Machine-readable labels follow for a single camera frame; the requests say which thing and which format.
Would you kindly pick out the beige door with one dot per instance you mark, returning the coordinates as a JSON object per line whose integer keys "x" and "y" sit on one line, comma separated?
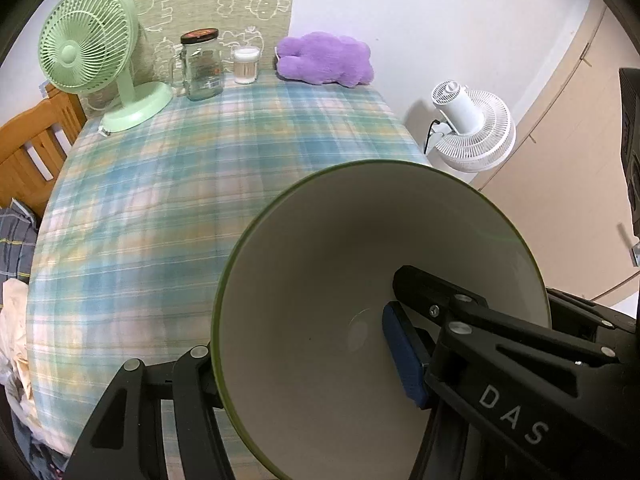
{"x": 575, "y": 150}

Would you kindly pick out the wooden bed headboard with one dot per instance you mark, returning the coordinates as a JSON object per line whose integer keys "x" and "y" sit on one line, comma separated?
{"x": 30, "y": 150}

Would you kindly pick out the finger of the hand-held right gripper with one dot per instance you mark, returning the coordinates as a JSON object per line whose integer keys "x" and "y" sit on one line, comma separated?
{"x": 430, "y": 295}
{"x": 585, "y": 317}

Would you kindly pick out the beige patterned placemat on wall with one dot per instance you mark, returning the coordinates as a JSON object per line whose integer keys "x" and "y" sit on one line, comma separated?
{"x": 215, "y": 5}

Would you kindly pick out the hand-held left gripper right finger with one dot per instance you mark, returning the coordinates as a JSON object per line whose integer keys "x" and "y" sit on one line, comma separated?
{"x": 405, "y": 355}

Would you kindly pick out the glass jar with dark lid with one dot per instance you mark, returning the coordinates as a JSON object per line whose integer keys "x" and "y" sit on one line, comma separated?
{"x": 202, "y": 65}

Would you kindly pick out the plaid tablecloth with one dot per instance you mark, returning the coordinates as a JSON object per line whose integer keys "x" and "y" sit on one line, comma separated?
{"x": 150, "y": 185}

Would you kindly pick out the clear glass mug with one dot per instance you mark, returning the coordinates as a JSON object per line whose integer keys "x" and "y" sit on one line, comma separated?
{"x": 177, "y": 70}

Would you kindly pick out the purple plush toy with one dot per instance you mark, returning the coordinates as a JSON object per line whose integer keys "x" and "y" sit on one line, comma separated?
{"x": 325, "y": 57}

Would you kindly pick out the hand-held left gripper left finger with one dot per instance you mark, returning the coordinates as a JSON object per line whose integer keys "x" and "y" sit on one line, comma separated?
{"x": 192, "y": 375}

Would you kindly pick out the black panel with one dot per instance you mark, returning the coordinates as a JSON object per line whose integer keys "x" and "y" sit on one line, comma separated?
{"x": 631, "y": 135}

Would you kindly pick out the green desk fan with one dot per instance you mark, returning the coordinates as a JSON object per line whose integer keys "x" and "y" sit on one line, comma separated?
{"x": 85, "y": 50}

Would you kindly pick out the clear cotton swab container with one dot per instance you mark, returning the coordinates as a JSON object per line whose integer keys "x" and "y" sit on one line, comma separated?
{"x": 246, "y": 65}

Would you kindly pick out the grey plaid pillow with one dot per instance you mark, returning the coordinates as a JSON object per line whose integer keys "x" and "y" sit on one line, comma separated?
{"x": 15, "y": 245}

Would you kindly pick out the cream cloth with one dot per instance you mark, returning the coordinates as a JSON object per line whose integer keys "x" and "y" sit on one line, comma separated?
{"x": 10, "y": 320}

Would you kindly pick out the white clip fan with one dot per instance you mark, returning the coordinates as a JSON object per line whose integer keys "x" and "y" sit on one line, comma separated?
{"x": 475, "y": 130}

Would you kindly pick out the floral ceramic bowl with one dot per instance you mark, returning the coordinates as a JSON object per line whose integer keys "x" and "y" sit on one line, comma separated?
{"x": 310, "y": 285}

